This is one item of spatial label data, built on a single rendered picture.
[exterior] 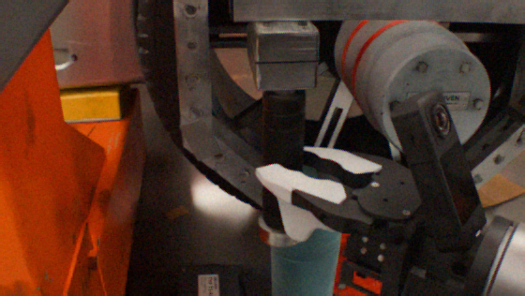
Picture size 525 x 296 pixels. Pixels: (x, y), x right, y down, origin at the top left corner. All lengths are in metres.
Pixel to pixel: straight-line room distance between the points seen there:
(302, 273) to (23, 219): 0.37
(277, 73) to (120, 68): 0.50
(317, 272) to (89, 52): 0.50
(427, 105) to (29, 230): 0.30
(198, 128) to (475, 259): 0.41
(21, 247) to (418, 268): 0.30
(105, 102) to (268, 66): 0.54
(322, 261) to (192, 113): 0.25
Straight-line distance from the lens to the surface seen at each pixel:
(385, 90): 0.52
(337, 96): 0.79
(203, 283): 0.92
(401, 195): 0.41
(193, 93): 0.65
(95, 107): 0.91
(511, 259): 0.37
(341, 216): 0.38
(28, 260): 0.41
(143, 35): 0.72
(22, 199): 0.40
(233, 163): 0.70
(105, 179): 0.75
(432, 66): 0.53
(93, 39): 0.87
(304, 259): 0.63
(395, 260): 0.40
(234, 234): 1.72
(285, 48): 0.40
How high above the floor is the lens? 1.06
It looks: 29 degrees down
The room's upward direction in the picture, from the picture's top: straight up
